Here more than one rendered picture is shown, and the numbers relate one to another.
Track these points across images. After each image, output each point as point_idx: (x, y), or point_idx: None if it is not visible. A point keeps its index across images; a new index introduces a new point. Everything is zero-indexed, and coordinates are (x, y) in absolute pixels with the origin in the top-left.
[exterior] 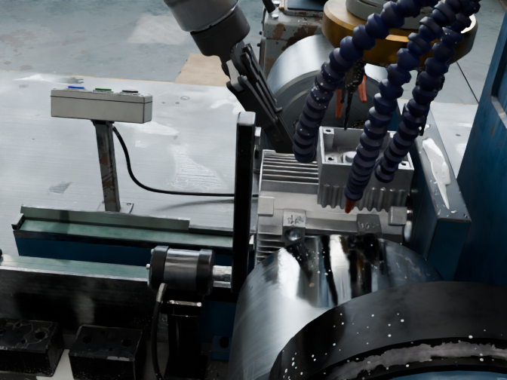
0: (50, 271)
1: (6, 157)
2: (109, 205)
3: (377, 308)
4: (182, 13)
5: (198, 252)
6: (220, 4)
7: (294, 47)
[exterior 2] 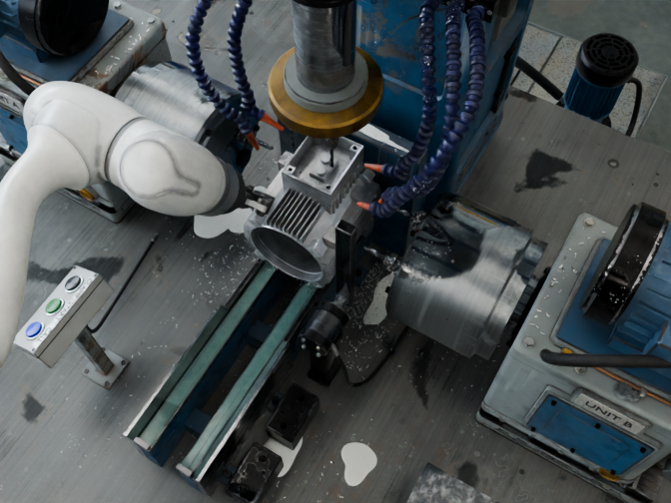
0: (233, 427)
1: None
2: (106, 366)
3: (626, 258)
4: (221, 209)
5: (324, 310)
6: (236, 180)
7: None
